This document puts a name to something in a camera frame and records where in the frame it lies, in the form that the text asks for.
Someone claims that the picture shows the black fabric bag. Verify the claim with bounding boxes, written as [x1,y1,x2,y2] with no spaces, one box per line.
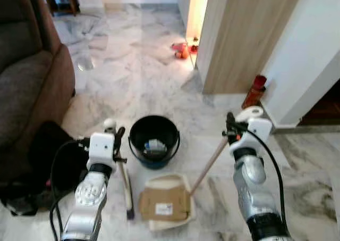
[0,121,89,217]

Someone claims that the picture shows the orange spray can red cap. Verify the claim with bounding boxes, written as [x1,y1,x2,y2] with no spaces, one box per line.
[242,74,267,110]

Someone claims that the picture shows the brown fabric sofa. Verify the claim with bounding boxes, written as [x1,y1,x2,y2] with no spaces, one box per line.
[0,0,77,184]

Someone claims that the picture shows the rubbish pile in bucket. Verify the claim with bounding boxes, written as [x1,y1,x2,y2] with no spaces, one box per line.
[143,139,169,158]

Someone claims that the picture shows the small red pot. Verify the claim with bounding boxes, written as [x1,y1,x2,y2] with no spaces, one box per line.
[190,37,200,54]

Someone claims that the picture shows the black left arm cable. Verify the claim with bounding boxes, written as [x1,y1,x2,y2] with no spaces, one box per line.
[49,139,92,241]

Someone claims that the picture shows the light wooden cabinet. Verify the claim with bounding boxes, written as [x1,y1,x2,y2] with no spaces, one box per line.
[195,0,305,95]

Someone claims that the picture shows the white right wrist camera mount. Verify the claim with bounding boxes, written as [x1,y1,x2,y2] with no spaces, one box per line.
[230,118,273,156]

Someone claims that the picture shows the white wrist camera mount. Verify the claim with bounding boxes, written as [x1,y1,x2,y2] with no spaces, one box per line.
[88,133,116,167]
[230,118,273,156]

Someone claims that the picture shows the red orange toy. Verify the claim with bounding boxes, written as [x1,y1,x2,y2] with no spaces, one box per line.
[171,42,190,60]

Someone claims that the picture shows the brown cardboard piece white label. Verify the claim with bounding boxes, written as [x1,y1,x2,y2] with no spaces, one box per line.
[139,185,191,223]

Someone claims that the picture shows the broom with white knob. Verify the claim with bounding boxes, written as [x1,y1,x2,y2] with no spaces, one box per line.
[103,119,135,221]

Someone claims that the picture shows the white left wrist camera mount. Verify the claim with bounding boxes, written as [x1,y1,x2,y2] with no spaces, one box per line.
[88,133,116,167]

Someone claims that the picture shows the black plastic bucket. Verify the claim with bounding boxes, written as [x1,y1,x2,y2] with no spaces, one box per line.
[129,115,181,170]

